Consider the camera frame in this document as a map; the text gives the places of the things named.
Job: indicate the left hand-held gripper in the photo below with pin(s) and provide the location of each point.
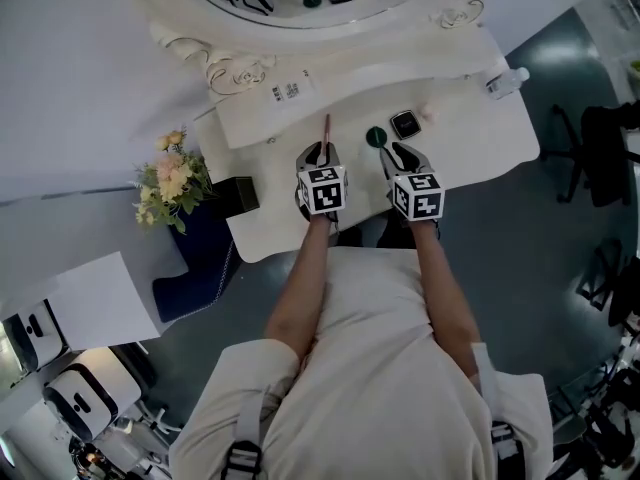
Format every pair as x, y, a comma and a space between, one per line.
324, 190

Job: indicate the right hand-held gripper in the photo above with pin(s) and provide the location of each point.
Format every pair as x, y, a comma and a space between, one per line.
419, 198

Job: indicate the pink pencil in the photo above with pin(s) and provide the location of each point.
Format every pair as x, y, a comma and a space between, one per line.
327, 130

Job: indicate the black square compact case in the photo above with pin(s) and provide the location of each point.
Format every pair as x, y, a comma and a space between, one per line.
405, 124

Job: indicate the person's left forearm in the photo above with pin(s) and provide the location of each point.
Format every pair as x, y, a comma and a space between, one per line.
300, 288

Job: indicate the person's right forearm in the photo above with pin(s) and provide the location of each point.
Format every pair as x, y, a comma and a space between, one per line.
445, 293

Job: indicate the white dressing table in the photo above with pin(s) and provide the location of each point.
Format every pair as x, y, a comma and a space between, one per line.
475, 133

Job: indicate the white paper label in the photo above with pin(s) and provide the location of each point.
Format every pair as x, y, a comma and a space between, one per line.
290, 88

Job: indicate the black square vase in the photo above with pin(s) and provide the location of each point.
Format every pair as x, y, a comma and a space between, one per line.
240, 195

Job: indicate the clear plastic bottle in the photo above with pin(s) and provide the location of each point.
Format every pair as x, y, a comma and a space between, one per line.
505, 84

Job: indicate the yellow pink artificial flowers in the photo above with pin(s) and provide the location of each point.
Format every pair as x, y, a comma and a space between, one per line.
170, 178

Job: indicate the navy blue stool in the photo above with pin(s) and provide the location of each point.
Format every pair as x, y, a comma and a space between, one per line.
200, 273

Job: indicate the black office chair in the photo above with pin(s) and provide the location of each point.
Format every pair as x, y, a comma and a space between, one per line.
617, 283
600, 158

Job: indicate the person's cream dress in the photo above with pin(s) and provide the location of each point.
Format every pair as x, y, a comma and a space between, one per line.
370, 393

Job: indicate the white side table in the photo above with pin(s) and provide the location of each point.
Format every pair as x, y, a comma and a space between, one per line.
100, 303

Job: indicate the white robot head black face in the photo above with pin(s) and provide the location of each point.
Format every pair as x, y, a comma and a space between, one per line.
85, 403
37, 333

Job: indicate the cluttered white workbench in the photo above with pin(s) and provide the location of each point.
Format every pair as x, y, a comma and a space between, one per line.
120, 448

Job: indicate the oval mirror ornate white frame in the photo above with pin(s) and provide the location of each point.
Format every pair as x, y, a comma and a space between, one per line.
325, 35

